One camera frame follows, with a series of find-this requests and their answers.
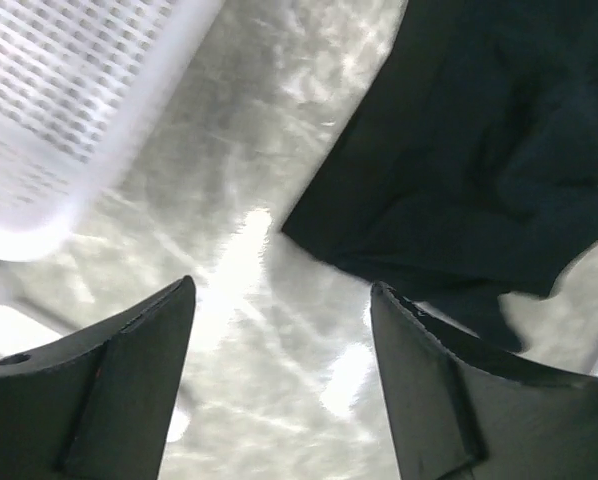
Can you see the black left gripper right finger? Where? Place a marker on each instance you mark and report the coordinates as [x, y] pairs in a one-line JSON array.
[[459, 408]]

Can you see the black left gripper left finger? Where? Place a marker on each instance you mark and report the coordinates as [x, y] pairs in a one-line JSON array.
[[97, 404]]

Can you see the black underwear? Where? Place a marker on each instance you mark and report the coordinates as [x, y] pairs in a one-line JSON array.
[[469, 170]]

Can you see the white perforated plastic basket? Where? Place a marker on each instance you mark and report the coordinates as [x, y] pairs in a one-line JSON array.
[[82, 84]]

